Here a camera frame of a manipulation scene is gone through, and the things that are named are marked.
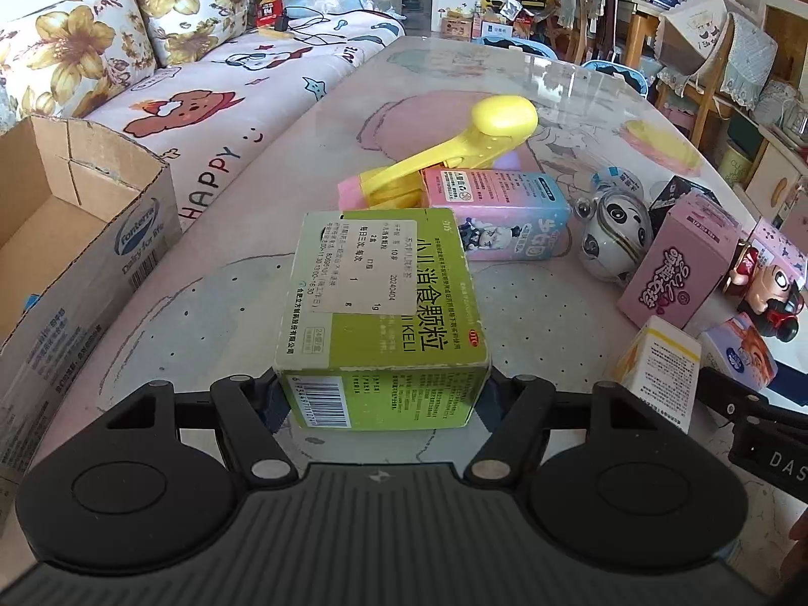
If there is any red black doll figurine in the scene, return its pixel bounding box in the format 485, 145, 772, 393
722, 242, 805, 343

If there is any green medicine box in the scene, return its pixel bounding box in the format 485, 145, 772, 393
274, 208, 492, 431

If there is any white blue orange box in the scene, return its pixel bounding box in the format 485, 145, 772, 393
697, 313, 778, 391

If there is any white orange medicine box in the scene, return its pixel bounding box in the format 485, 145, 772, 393
612, 316, 701, 434

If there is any pink tall toy box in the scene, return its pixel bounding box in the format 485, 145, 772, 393
618, 191, 741, 328

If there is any pink white small box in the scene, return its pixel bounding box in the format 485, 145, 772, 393
749, 219, 806, 287

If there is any pink blue milk carton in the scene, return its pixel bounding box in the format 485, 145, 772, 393
422, 168, 571, 261

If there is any silver panda figurine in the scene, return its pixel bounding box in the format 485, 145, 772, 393
575, 167, 653, 287

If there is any dark polyhedron puzzle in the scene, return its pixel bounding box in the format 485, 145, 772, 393
649, 175, 719, 234

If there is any brown cardboard box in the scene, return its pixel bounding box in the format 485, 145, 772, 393
0, 115, 181, 513

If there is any white low cabinet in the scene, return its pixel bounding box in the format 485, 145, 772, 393
733, 123, 806, 250

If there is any green waste bin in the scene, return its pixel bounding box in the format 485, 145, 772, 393
718, 141, 752, 187

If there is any yellow pink clip toy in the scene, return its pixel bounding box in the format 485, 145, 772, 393
338, 94, 538, 212

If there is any blue plastic stool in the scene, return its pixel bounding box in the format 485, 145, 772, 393
473, 34, 558, 60

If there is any floral cushion near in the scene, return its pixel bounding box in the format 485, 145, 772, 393
2, 0, 158, 121

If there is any floral cushion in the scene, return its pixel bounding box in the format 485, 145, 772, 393
137, 0, 248, 67
2, 0, 158, 121

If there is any wooden chair with cover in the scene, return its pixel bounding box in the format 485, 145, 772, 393
654, 0, 778, 145

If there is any floral cushion far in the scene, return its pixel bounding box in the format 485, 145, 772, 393
137, 0, 248, 67

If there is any red snack packet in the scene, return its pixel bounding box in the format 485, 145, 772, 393
255, 0, 285, 29

